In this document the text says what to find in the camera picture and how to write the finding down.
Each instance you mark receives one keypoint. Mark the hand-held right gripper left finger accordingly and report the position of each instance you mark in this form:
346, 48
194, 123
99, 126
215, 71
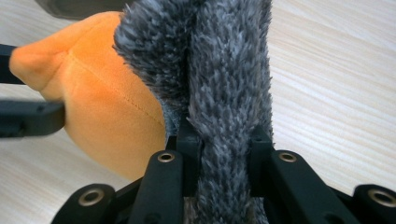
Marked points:
191, 149

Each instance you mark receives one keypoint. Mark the grey fluffy towel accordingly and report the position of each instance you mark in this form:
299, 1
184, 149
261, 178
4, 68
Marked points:
227, 77

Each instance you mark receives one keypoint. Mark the orange plush toy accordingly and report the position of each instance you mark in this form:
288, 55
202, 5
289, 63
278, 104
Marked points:
106, 109

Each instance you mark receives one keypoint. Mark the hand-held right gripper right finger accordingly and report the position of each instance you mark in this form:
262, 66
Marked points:
260, 155

